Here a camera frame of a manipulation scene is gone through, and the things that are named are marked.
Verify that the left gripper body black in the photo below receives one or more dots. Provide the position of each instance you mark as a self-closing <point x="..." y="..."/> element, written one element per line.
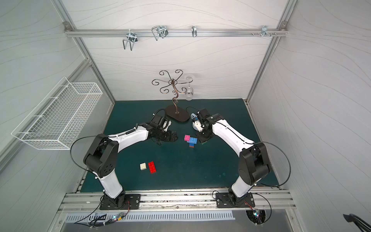
<point x="164" y="135"/>

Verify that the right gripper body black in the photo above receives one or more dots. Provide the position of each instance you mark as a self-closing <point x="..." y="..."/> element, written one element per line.
<point x="206" y="134"/>

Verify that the light blue long lego brick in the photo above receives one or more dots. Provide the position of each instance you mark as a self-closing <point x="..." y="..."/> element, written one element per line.
<point x="192" y="140"/>

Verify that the pink square lego brick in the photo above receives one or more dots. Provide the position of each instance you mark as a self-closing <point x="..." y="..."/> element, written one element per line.
<point x="187" y="137"/>

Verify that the cream square lego brick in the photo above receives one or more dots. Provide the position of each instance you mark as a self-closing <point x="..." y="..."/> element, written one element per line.
<point x="143" y="166"/>

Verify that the red lego brick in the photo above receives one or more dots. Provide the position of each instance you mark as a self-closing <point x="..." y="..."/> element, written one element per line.
<point x="152" y="167"/>

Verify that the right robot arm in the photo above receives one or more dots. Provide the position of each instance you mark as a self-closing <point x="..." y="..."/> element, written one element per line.
<point x="254" y="163"/>

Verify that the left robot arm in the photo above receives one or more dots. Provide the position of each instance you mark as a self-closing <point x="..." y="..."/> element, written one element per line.
<point x="101" y="158"/>

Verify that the light blue mug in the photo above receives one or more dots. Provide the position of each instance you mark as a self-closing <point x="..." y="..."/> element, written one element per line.
<point x="193" y="116"/>

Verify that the bronze scroll cup stand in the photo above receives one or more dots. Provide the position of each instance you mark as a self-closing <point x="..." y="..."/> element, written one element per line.
<point x="173" y="111"/>

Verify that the clear wine glass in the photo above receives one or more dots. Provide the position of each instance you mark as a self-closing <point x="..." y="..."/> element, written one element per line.
<point x="189" y="90"/>

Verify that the metal single hook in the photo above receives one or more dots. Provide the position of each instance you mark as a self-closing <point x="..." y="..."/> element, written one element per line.
<point x="194" y="31"/>

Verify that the metal double hook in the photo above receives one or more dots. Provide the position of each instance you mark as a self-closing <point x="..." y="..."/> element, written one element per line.
<point x="160" y="31"/>
<point x="131" y="39"/>

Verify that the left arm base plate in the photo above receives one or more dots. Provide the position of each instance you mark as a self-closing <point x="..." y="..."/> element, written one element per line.
<point x="121" y="202"/>

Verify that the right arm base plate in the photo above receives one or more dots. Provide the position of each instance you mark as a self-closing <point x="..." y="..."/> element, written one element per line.
<point x="229" y="200"/>

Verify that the white vented cable duct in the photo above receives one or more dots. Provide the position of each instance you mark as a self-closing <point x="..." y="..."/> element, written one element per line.
<point x="161" y="216"/>

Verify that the aluminium front rail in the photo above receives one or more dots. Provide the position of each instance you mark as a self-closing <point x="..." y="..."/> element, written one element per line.
<point x="180" y="200"/>

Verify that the white wire basket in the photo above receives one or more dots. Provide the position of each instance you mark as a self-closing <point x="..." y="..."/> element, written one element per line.
<point x="56" y="122"/>

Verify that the metal bracket hook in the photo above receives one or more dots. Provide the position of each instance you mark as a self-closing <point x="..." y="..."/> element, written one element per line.
<point x="264" y="33"/>

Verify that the aluminium cross rail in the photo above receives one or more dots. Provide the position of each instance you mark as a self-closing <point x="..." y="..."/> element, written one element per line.
<point x="173" y="33"/>

